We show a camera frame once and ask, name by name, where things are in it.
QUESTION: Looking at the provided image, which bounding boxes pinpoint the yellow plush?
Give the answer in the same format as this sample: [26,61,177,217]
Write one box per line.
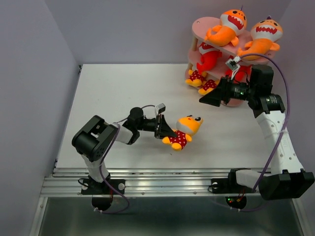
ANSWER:
[198,79,220,95]
[185,69,207,87]
[162,115,203,151]

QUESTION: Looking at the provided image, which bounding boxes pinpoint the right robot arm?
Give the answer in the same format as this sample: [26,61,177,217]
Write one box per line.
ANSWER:
[199,64,315,201]

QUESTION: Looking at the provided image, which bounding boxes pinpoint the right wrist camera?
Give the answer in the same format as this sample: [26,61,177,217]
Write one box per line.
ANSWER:
[225,56,241,80]

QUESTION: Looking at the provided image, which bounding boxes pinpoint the red shark plush front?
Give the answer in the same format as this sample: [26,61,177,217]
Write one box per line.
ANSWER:
[233,60,252,83]

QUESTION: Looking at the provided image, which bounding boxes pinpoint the orange shark plush back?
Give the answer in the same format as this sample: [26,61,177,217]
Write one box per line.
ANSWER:
[237,16,284,60]

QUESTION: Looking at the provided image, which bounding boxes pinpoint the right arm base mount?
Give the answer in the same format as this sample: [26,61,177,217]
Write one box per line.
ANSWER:
[208,178,252,211]

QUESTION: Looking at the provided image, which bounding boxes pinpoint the orange shark plush facing camera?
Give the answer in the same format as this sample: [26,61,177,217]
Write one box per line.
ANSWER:
[204,6,248,47]

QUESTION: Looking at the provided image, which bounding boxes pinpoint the red shark plush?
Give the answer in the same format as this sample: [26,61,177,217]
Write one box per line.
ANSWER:
[196,42,222,75]
[233,60,252,83]

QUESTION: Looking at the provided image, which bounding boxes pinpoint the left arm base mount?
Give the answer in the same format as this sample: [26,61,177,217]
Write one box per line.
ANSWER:
[78,178,118,214]

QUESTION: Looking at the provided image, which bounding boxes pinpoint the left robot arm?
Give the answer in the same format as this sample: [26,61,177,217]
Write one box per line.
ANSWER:
[71,103,176,194]

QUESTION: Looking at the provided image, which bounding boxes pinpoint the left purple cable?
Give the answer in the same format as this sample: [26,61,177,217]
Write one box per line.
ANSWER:
[93,104,157,214]

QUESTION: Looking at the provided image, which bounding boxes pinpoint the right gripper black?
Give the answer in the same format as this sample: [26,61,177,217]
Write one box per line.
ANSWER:
[199,75,256,107]

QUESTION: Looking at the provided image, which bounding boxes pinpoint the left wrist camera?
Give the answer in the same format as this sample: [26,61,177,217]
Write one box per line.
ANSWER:
[155,103,166,116]

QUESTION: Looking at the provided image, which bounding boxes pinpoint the pink three-tier shelf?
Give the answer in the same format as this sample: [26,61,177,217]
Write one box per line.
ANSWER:
[185,16,275,108]

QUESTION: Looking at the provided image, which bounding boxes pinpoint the aluminium rail frame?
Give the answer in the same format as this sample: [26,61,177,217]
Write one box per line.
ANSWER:
[40,168,300,197]

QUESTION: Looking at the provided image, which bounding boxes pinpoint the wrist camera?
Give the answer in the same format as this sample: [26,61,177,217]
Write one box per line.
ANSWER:
[225,56,241,80]
[155,103,166,116]

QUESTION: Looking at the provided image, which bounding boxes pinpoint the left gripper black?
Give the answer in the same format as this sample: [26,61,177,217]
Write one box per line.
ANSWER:
[136,114,177,139]

